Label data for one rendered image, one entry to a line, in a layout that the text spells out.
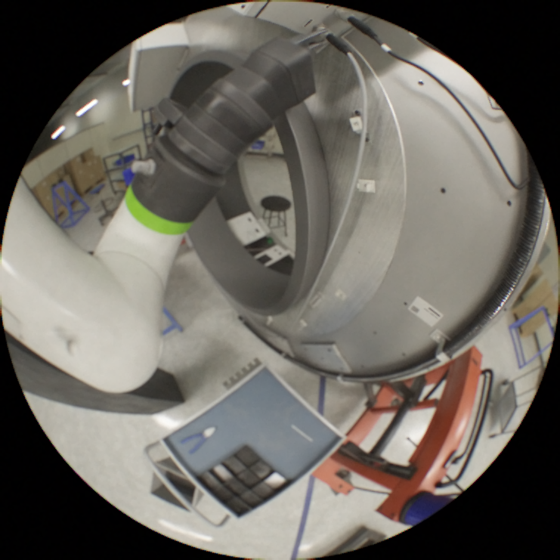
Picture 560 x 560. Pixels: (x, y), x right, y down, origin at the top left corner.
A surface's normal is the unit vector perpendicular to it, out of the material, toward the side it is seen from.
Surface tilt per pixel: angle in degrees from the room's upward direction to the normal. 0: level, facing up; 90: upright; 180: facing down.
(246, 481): 0
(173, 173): 84
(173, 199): 94
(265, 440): 0
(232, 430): 0
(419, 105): 90
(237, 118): 94
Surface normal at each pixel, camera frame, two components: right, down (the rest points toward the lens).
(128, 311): 0.88, -0.45
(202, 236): 0.46, -0.18
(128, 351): 0.90, 0.03
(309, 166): 0.65, 0.27
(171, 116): -0.21, 0.36
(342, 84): -0.73, 0.49
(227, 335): 0.11, -0.61
